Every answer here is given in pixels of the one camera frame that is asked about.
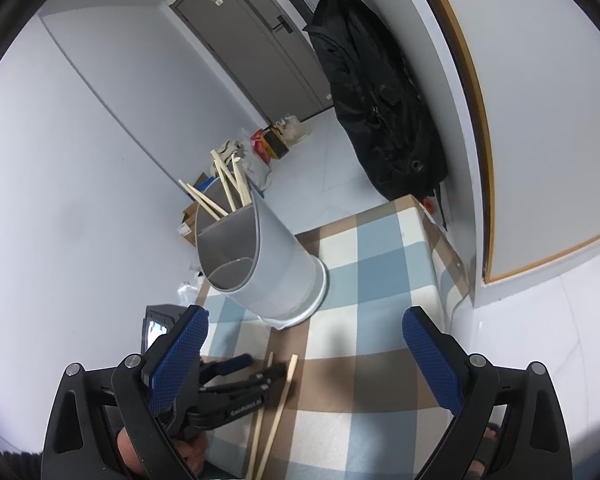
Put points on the yellow black box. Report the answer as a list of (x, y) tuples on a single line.
[(277, 146)]

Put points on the cream cloth bag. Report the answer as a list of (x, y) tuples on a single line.
[(230, 149)]

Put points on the red snack packet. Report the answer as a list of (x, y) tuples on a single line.
[(260, 147)]

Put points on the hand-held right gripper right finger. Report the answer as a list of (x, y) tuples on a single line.
[(430, 360)]

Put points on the brown cardboard box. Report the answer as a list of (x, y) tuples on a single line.
[(187, 217)]

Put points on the black backpack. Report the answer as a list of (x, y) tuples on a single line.
[(380, 110)]

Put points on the person's foot in dark slipper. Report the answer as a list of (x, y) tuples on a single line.
[(486, 445)]

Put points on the grey door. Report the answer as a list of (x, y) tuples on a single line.
[(240, 45)]

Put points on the white plastic bag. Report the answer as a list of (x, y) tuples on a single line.
[(190, 290)]

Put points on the small red object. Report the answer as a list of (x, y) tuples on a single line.
[(428, 205)]

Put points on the wooden chopstick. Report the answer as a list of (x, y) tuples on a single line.
[(256, 435), (200, 200), (225, 180), (276, 420), (211, 200), (242, 180)]

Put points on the plaid tablecloth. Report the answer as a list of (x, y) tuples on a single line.
[(370, 285)]

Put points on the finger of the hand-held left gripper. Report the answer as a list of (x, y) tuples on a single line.
[(260, 380), (235, 361)]

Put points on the blue box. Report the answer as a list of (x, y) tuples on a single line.
[(210, 183)]

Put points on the white panel with wood trim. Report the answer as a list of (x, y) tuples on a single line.
[(530, 135)]

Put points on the person's left hand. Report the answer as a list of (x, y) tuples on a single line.
[(194, 455)]

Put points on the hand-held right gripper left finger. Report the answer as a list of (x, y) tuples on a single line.
[(177, 355)]

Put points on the white grey utensil holder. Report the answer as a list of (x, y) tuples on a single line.
[(275, 270)]

